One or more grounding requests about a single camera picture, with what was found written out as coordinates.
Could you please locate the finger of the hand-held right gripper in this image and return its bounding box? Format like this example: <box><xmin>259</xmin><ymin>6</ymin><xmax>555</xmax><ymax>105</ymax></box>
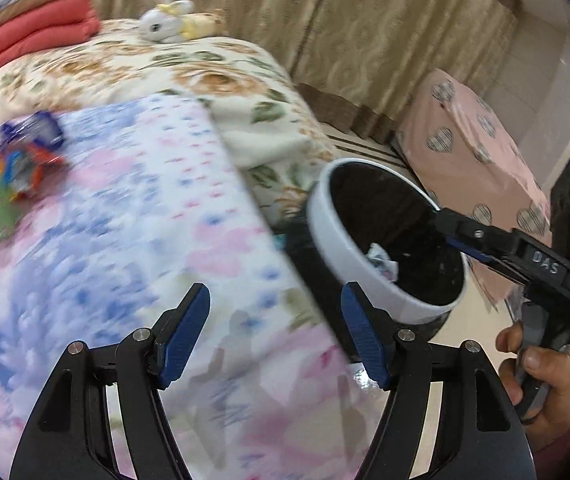
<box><xmin>432</xmin><ymin>208</ymin><xmax>516</xmax><ymax>252</ymax></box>
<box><xmin>446</xmin><ymin>238</ymin><xmax>526</xmax><ymax>282</ymax></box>

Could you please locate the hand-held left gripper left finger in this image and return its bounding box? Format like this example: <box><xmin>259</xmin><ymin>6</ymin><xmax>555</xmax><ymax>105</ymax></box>
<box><xmin>9</xmin><ymin>282</ymin><xmax>212</xmax><ymax>480</ymax></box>

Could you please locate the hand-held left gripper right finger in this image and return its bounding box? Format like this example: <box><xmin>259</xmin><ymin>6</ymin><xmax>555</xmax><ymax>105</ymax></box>
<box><xmin>340</xmin><ymin>281</ymin><xmax>538</xmax><ymax>480</ymax></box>

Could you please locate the striped wrapper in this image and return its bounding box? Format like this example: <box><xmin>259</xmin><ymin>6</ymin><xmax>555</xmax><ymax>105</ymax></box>
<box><xmin>365</xmin><ymin>243</ymin><xmax>398</xmax><ymax>281</ymax></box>

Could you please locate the white trash bin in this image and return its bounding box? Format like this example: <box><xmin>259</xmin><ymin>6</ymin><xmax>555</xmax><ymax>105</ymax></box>
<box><xmin>306</xmin><ymin>158</ymin><xmax>466</xmax><ymax>325</ymax></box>

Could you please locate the blue plastic bag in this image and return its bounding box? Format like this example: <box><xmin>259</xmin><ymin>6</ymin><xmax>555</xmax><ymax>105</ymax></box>
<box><xmin>0</xmin><ymin>111</ymin><xmax>66</xmax><ymax>151</ymax></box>

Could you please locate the person's right hand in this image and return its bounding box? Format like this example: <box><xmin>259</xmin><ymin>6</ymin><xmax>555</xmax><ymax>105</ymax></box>
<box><xmin>496</xmin><ymin>321</ymin><xmax>570</xmax><ymax>453</ymax></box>

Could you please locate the black plastic bag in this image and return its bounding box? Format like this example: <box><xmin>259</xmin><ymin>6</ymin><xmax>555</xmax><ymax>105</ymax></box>
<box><xmin>284</xmin><ymin>219</ymin><xmax>453</xmax><ymax>361</ymax></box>

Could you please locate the pastel floral blanket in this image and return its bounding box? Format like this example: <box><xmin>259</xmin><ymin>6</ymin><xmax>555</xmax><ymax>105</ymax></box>
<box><xmin>0</xmin><ymin>92</ymin><xmax>366</xmax><ymax>480</ymax></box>

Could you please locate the pink heart print cover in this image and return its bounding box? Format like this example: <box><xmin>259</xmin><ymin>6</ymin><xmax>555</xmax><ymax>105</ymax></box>
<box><xmin>397</xmin><ymin>69</ymin><xmax>553</xmax><ymax>311</ymax></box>

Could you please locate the blue orange snack packet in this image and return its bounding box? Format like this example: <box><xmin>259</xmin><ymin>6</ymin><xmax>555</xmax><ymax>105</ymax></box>
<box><xmin>2</xmin><ymin>147</ymin><xmax>66</xmax><ymax>198</ymax></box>

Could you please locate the beige patterned curtain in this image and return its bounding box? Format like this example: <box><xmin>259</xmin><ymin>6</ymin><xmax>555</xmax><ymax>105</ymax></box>
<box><xmin>82</xmin><ymin>0</ymin><xmax>523</xmax><ymax>161</ymax></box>

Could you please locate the rose print duvet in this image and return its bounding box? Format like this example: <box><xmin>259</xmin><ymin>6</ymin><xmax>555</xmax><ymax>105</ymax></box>
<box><xmin>0</xmin><ymin>19</ymin><xmax>338</xmax><ymax>221</ymax></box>

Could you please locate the small tan bear plush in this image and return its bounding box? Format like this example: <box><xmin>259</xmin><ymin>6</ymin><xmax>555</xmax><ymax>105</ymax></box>
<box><xmin>180</xmin><ymin>8</ymin><xmax>226</xmax><ymax>41</ymax></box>

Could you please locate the white rabbit plush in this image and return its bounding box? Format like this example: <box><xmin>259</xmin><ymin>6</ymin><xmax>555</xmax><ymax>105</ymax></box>
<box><xmin>138</xmin><ymin>0</ymin><xmax>196</xmax><ymax>43</ymax></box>

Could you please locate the folded red quilt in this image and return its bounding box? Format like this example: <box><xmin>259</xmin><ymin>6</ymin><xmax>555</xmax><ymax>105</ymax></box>
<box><xmin>0</xmin><ymin>0</ymin><xmax>102</xmax><ymax>88</ymax></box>

